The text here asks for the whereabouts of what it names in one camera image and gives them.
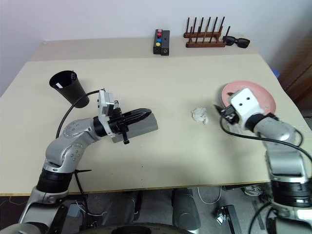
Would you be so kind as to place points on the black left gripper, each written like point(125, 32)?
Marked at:
point(118, 122)

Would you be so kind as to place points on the black sunglasses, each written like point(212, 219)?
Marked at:
point(242, 42)

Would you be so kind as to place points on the black plastic cup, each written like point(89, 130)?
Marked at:
point(73, 93)

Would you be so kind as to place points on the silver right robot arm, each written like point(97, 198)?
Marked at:
point(280, 129)

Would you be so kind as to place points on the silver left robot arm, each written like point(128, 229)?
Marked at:
point(63, 141)

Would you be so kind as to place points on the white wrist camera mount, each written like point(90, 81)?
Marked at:
point(251, 109)
point(104, 102)

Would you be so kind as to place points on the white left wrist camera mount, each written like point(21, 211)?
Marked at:
point(104, 102)

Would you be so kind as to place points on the grey white sneaker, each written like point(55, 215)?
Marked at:
point(253, 190)

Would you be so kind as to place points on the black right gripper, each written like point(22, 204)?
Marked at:
point(229, 114)

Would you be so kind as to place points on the blue plastic object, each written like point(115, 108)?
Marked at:
point(276, 73)

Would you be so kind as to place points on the crumpled white tissue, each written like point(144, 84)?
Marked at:
point(200, 115)

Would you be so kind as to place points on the black rectangular box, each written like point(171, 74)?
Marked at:
point(165, 44)

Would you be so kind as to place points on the black metal floor bracket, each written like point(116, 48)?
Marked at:
point(231, 219)

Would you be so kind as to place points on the dark rounded shape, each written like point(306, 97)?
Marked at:
point(186, 209)

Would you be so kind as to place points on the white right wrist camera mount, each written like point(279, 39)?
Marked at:
point(251, 109)

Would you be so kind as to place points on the pink round plate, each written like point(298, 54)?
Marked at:
point(263, 95)

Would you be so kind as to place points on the black box with coloured buttons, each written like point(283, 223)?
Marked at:
point(157, 41)

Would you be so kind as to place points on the dark wooden peg rack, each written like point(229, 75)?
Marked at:
point(204, 44)

